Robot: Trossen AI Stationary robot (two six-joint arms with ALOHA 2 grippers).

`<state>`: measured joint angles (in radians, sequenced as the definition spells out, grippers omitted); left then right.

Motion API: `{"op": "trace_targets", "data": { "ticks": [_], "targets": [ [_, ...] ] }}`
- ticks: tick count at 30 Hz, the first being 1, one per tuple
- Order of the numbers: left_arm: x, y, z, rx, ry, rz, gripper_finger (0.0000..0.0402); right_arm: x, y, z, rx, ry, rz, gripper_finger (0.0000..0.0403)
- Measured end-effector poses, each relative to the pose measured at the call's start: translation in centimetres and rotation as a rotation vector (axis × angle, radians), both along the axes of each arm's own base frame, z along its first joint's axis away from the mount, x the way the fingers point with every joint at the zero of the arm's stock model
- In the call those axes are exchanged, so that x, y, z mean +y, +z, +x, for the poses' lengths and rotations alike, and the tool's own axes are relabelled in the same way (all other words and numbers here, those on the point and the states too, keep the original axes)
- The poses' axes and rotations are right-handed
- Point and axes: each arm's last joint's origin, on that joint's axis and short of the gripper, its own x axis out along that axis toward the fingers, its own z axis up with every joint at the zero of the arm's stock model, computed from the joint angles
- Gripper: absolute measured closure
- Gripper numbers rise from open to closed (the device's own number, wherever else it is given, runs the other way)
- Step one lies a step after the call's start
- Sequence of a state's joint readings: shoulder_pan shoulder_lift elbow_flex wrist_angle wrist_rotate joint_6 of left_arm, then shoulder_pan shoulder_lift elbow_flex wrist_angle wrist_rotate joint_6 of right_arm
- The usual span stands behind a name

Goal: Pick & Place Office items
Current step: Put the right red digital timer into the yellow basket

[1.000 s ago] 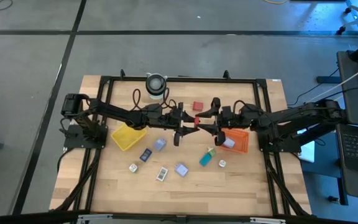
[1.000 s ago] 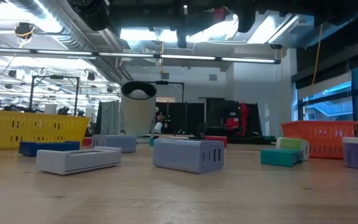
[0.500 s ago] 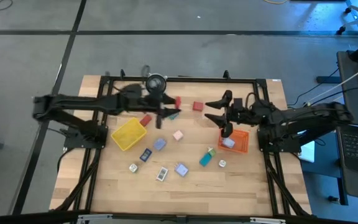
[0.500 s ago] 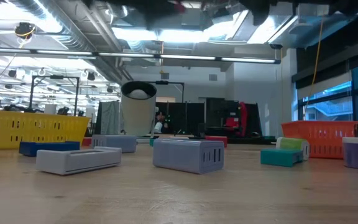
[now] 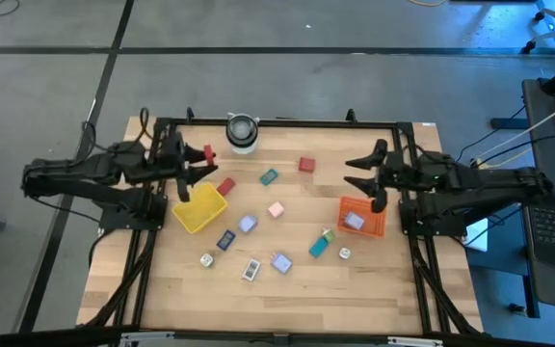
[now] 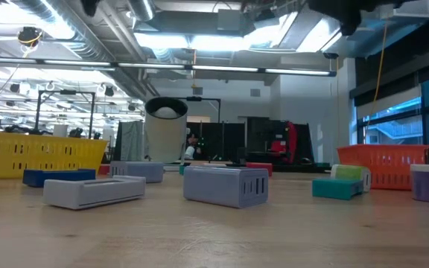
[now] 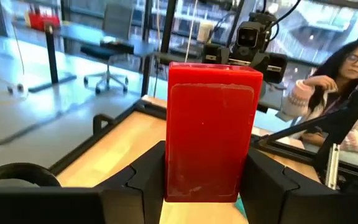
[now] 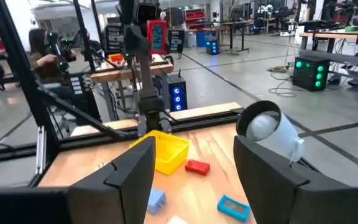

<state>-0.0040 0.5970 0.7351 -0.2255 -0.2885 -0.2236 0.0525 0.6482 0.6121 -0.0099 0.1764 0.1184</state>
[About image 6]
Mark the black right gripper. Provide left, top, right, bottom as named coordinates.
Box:
left=307, top=0, right=398, bottom=37

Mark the green white rounded box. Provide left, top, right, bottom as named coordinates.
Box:
left=329, top=164, right=372, bottom=193

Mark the teal block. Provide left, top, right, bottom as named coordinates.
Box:
left=311, top=178, right=365, bottom=201

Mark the red square block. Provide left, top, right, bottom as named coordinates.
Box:
left=245, top=162, right=274, bottom=177

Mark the grey slotted box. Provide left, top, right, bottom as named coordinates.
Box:
left=109, top=160, right=165, bottom=184

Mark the lavender slotted adapter box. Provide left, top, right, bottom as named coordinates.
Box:
left=182, top=165, right=270, bottom=209

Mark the bright ceiling light panel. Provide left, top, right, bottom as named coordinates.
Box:
left=134, top=32, right=275, bottom=52

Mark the grey ceiling unit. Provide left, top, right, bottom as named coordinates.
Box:
left=217, top=9, right=244, bottom=33

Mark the white ball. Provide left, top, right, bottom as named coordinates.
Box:
left=153, top=106, right=181, bottom=119

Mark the long suspended linear light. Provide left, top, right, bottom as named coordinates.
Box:
left=0, top=55, right=337, bottom=77

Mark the black cabinet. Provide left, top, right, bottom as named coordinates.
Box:
left=246, top=117, right=314, bottom=172

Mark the grey curtain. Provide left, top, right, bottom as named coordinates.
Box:
left=114, top=119, right=145, bottom=162

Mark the orange plastic basket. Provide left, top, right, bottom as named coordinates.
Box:
left=335, top=144, right=429, bottom=191

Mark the white cylinder holder black rim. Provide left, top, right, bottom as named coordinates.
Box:
left=143, top=96, right=189, bottom=165

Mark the yellow plastic basket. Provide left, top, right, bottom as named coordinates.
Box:
left=0, top=130, right=110, bottom=179

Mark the black partition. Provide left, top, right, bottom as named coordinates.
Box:
left=186, top=115, right=246, bottom=165

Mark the blue flat box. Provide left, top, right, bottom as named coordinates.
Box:
left=22, top=168, right=97, bottom=188

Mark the white flat slotted box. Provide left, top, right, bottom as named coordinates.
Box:
left=42, top=175, right=147, bottom=211

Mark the yellow hanging cable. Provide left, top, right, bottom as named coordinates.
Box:
left=363, top=22, right=389, bottom=144

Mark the silver ceiling duct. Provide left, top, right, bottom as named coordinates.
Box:
left=127, top=0, right=155, bottom=22

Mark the black ceiling cord reel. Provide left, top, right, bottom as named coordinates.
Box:
left=16, top=25, right=44, bottom=48

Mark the black station frame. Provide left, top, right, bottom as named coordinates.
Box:
left=34, top=89, right=96, bottom=139

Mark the black camera stand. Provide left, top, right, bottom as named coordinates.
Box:
left=173, top=95, right=222, bottom=124

